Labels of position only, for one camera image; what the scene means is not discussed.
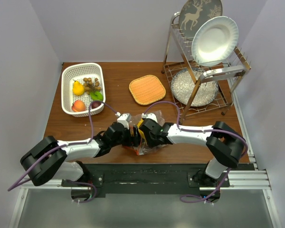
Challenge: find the dark purple fake fruit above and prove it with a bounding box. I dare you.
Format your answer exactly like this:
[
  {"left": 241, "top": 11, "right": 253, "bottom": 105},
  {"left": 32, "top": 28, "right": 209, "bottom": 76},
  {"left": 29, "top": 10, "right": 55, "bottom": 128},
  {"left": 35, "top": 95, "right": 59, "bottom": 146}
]
[{"left": 91, "top": 101, "right": 102, "bottom": 109}]

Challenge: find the yellow fake bell pepper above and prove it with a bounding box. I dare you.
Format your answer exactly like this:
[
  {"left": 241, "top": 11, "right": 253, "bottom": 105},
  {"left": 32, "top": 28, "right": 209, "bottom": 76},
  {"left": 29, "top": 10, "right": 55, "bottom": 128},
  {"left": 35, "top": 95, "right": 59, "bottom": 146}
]
[{"left": 137, "top": 119, "right": 145, "bottom": 140}]

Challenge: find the grey deer plate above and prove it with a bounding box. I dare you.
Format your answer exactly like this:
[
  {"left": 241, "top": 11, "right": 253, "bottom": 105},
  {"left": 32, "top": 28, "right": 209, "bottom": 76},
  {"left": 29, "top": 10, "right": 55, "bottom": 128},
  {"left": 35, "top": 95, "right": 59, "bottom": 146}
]
[{"left": 179, "top": 0, "right": 223, "bottom": 40}]

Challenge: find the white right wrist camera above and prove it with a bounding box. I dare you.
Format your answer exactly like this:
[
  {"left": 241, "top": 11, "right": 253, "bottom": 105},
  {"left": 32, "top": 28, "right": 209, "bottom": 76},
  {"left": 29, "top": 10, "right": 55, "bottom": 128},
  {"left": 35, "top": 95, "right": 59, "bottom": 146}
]
[{"left": 142, "top": 113, "right": 158, "bottom": 123}]

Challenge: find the white scalloped plate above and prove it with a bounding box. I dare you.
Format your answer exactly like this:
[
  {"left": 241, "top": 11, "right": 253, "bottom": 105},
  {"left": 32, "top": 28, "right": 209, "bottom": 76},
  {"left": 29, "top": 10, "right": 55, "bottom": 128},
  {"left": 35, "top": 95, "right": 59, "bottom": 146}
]
[{"left": 191, "top": 16, "right": 239, "bottom": 67}]

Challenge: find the grey speckled plate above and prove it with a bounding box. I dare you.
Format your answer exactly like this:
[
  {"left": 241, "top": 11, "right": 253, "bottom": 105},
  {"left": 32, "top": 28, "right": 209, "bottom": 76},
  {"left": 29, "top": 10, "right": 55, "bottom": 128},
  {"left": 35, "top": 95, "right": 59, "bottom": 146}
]
[{"left": 170, "top": 68, "right": 219, "bottom": 107}]

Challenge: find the yellow fake pear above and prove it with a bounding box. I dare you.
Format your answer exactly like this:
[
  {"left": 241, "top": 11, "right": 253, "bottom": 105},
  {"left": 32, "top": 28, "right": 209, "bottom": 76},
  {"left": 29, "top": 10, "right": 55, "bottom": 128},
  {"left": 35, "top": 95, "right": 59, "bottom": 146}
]
[{"left": 72, "top": 80, "right": 85, "bottom": 96}]

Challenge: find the woven bamboo tray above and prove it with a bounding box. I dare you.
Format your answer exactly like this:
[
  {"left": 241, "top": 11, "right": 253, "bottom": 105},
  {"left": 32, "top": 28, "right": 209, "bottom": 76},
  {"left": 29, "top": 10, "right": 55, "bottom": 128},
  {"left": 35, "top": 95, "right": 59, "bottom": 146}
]
[{"left": 129, "top": 75, "right": 166, "bottom": 105}]

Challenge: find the white plastic basket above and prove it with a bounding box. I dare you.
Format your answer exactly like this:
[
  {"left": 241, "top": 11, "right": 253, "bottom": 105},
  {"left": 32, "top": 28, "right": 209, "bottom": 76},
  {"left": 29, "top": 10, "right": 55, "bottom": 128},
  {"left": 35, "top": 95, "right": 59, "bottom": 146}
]
[{"left": 61, "top": 63, "right": 106, "bottom": 117}]

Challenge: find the orange fake peach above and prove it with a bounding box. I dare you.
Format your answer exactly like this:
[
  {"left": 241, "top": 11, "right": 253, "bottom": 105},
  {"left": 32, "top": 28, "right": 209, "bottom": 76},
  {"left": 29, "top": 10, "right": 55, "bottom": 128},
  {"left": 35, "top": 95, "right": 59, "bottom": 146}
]
[{"left": 71, "top": 100, "right": 86, "bottom": 112}]

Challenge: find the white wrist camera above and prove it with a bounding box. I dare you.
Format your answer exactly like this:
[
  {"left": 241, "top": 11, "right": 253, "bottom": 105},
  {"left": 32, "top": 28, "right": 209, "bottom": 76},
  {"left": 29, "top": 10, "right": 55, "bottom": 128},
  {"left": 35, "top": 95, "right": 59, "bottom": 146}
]
[
  {"left": 142, "top": 113, "right": 158, "bottom": 123},
  {"left": 115, "top": 112, "right": 132, "bottom": 129}
]

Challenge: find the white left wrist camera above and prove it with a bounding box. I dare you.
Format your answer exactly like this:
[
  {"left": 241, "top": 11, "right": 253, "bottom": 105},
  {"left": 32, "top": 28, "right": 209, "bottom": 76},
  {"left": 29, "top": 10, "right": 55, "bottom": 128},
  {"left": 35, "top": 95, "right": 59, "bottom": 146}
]
[{"left": 115, "top": 112, "right": 132, "bottom": 129}]

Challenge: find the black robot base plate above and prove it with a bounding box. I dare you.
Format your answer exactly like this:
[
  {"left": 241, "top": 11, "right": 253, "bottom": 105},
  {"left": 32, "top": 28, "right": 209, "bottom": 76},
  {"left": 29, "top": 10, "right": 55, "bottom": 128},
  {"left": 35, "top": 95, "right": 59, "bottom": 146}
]
[{"left": 61, "top": 163, "right": 231, "bottom": 200}]

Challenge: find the brown fake longan bunch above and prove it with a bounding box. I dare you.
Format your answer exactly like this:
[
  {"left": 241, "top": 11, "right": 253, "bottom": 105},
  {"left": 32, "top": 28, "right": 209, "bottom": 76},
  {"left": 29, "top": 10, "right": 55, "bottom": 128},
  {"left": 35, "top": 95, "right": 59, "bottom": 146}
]
[{"left": 83, "top": 77, "right": 102, "bottom": 95}]

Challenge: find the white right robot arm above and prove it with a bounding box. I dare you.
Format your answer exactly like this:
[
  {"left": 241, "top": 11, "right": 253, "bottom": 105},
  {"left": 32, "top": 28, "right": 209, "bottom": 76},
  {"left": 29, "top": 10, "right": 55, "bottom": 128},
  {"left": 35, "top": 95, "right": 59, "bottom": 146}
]
[{"left": 138, "top": 118, "right": 248, "bottom": 187}]

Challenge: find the green fake pepper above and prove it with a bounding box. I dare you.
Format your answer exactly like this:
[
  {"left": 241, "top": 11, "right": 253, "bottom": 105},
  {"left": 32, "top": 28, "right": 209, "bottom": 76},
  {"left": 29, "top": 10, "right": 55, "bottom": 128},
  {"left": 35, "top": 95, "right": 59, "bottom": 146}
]
[{"left": 90, "top": 91, "right": 104, "bottom": 101}]

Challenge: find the clear zip top bag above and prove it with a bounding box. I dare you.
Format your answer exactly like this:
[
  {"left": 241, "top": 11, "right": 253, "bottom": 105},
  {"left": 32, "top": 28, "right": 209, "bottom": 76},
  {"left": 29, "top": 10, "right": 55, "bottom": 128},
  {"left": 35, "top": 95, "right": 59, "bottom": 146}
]
[{"left": 123, "top": 110, "right": 167, "bottom": 155}]

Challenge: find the metal dish rack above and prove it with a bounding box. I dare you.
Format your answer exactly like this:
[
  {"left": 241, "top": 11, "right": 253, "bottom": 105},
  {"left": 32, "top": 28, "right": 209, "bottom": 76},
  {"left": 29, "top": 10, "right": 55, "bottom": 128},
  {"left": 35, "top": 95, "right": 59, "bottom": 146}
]
[{"left": 161, "top": 12, "right": 251, "bottom": 121}]

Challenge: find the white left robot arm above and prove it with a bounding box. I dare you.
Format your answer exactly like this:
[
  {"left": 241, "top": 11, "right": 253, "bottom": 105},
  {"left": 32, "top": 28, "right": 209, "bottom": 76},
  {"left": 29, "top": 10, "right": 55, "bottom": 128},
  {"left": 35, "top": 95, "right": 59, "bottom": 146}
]
[{"left": 20, "top": 122, "right": 142, "bottom": 186}]

